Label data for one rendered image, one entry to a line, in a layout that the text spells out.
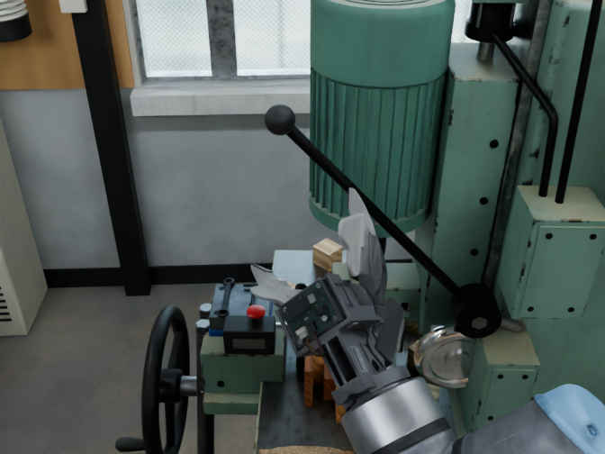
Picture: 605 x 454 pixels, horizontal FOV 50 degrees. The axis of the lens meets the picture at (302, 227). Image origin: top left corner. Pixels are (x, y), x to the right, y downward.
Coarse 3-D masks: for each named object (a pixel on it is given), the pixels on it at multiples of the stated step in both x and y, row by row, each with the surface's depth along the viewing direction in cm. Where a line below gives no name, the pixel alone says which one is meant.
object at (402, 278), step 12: (336, 264) 105; (396, 264) 105; (408, 264) 105; (348, 276) 103; (396, 276) 103; (408, 276) 103; (396, 288) 100; (408, 288) 100; (396, 300) 101; (408, 300) 101
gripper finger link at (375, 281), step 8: (368, 240) 67; (376, 240) 67; (368, 248) 67; (376, 248) 67; (368, 256) 67; (376, 256) 67; (368, 264) 66; (376, 264) 66; (384, 264) 67; (368, 272) 66; (376, 272) 66; (384, 272) 66; (360, 280) 67; (368, 280) 66; (376, 280) 66; (384, 280) 66; (368, 288) 66; (376, 288) 66; (384, 288) 67; (376, 296) 66; (376, 304) 66
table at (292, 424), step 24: (288, 264) 133; (312, 264) 133; (288, 360) 111; (264, 384) 107; (288, 384) 107; (216, 408) 108; (240, 408) 108; (264, 408) 102; (288, 408) 102; (312, 408) 102; (264, 432) 98; (288, 432) 98; (312, 432) 98; (336, 432) 98
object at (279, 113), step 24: (288, 120) 72; (312, 144) 75; (336, 168) 76; (360, 192) 78; (384, 216) 80; (408, 240) 82; (432, 264) 84; (456, 288) 86; (480, 288) 88; (456, 312) 87; (480, 312) 85; (480, 336) 88
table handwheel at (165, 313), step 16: (160, 320) 111; (176, 320) 122; (160, 336) 109; (176, 336) 125; (160, 352) 107; (176, 352) 123; (144, 368) 106; (160, 368) 106; (176, 368) 130; (144, 384) 104; (160, 384) 109; (176, 384) 115; (192, 384) 116; (144, 400) 104; (160, 400) 116; (176, 400) 116; (144, 416) 104; (176, 416) 127; (144, 432) 105; (176, 432) 124; (144, 448) 107; (160, 448) 107; (176, 448) 121
